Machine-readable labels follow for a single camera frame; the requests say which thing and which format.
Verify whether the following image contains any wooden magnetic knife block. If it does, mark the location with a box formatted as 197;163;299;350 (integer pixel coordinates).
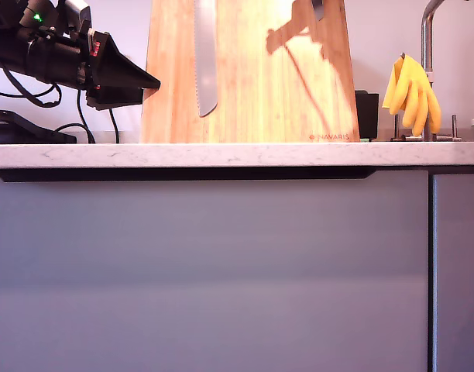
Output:
139;0;361;144

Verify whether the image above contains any yellow rubber glove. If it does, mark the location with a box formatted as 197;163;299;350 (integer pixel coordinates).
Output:
382;53;442;137

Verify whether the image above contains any chrome kitchen tap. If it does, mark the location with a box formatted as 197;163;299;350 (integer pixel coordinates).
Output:
420;0;451;143

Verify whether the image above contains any black cabinet handle rail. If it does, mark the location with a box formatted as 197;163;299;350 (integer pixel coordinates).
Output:
0;168;377;183

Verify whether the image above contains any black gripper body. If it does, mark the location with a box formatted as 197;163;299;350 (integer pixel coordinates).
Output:
30;29;94;106

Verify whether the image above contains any black power cable with plug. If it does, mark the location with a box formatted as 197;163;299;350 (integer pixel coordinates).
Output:
108;108;121;144
53;89;97;144

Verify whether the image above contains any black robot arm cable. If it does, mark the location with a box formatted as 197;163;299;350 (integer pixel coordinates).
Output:
0;81;62;99
2;66;64;108

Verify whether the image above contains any large serrated bread knife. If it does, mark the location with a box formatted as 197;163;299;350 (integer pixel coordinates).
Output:
193;0;218;118

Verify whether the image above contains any black contact grill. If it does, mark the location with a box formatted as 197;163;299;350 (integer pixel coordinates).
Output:
0;109;77;144

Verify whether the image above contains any grey cabinet door front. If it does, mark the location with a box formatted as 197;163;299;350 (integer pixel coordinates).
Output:
432;174;474;372
0;170;429;372

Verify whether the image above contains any black square container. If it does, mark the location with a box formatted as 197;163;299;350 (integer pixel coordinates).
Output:
355;90;380;140

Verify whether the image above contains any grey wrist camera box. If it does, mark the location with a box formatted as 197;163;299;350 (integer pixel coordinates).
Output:
64;0;93;30

